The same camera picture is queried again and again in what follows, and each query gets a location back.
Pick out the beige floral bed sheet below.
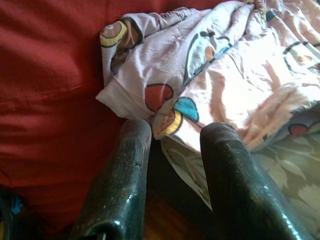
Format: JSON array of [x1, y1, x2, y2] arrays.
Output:
[[161, 129, 320, 240]]

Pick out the blue black bag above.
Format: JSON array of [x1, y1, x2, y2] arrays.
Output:
[[0, 189, 25, 226]]

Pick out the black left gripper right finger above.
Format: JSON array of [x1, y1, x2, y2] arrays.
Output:
[[199, 121, 315, 240]]

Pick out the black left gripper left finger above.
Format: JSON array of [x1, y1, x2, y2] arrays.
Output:
[[68, 118, 153, 240]]

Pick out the pink cartoon print blanket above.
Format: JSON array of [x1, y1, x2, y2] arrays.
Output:
[[96, 0, 320, 153]]

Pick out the red fabric cover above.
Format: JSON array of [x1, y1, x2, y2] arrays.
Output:
[[0, 0, 226, 236]]

